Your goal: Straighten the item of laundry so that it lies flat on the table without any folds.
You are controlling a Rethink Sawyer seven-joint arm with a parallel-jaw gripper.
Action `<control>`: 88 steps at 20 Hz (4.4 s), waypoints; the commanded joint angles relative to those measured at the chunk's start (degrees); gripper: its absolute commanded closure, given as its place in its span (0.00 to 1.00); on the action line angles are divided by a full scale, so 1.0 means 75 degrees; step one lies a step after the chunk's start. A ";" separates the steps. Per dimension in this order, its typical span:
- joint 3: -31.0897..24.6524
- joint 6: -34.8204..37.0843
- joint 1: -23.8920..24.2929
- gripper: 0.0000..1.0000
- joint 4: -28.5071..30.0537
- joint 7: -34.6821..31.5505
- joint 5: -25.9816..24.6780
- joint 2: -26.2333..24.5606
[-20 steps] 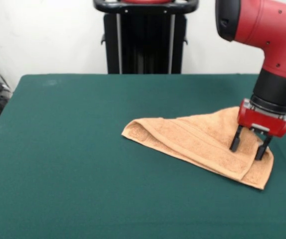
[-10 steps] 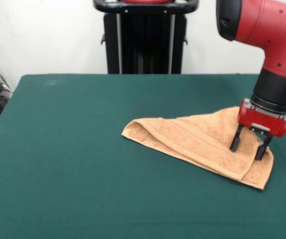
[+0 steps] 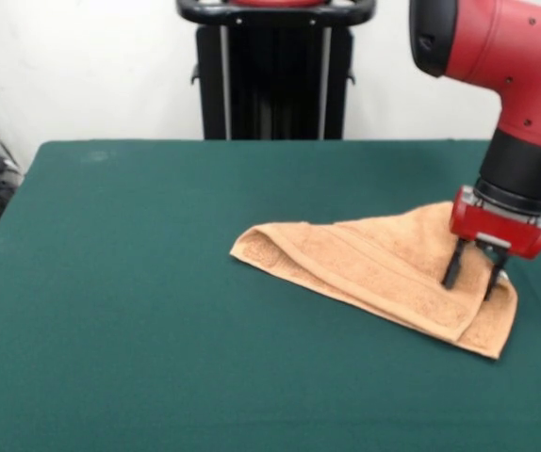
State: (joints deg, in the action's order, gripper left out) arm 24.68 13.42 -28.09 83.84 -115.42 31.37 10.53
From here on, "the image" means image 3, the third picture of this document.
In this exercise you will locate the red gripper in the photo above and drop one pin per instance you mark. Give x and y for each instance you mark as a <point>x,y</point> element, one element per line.
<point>501,230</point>

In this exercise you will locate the tan terry towel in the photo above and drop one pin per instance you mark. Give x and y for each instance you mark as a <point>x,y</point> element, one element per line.
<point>369,273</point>

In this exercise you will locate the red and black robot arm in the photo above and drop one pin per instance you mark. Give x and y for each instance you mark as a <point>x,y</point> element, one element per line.
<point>511,94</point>

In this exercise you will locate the dark green table cloth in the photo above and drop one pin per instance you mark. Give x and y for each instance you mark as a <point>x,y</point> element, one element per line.
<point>110,282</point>

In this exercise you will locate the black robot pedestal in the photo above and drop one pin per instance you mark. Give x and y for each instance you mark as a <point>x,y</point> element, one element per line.
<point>270,80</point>

